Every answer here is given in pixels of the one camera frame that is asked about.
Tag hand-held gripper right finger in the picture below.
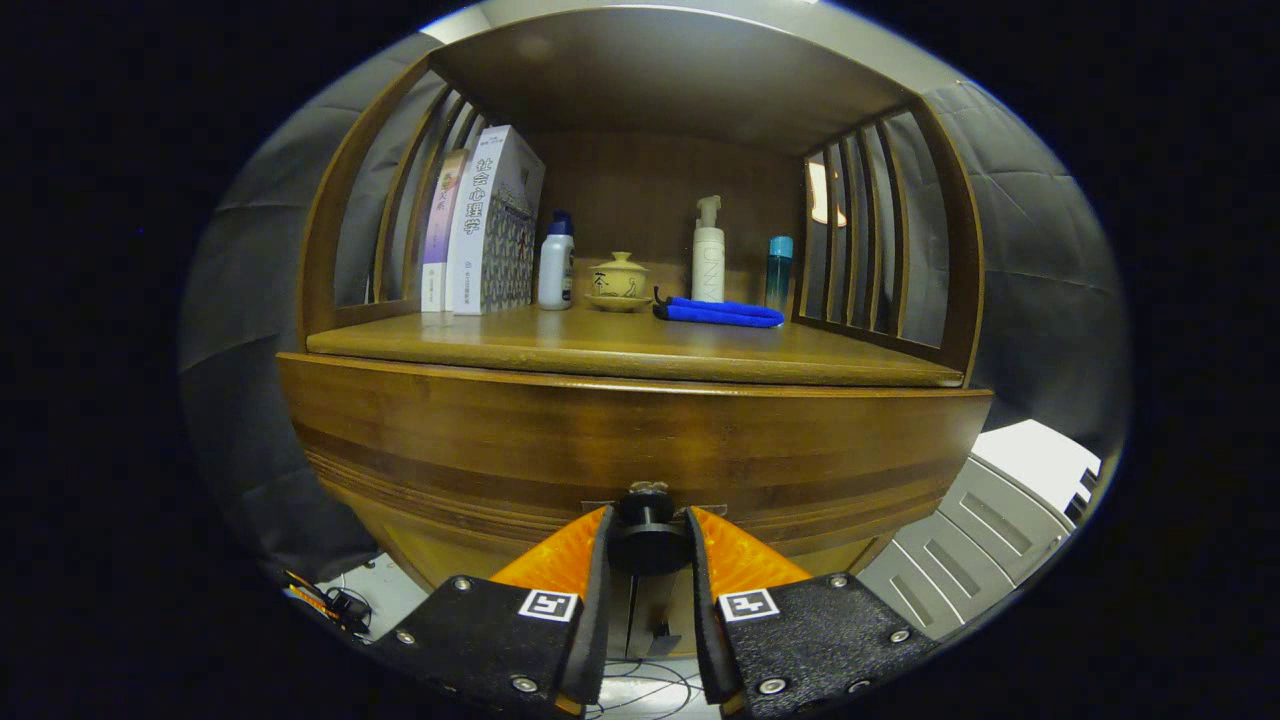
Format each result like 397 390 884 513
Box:
686 506 941 719

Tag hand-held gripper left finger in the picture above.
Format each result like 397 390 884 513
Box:
365 505 613 719

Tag wooden drawer with black knob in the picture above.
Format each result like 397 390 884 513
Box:
277 352 994 579

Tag wooden countertop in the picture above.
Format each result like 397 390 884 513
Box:
305 303 966 389

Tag brown wooden cabinet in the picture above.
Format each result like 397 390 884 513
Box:
275 5 994 661

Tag orange and black device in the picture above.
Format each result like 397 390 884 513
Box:
280 570 373 636

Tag white panelled unit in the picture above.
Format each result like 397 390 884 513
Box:
857 420 1103 641

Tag blue folded cloth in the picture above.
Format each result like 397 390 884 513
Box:
653 287 786 329

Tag teal bottle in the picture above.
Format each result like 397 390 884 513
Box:
765 236 794 313

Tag white bottle with blue cap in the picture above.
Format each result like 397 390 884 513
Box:
537 210 576 311

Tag yellow lidded teacup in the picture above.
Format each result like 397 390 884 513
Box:
588 251 649 301

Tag white pump bottle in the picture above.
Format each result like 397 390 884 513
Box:
691 195 727 304

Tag thick white patterned book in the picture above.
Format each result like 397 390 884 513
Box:
447 125 547 316

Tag purple book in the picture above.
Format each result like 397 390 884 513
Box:
421 149 471 313

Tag black floor cables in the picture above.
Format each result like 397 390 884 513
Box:
590 655 701 719

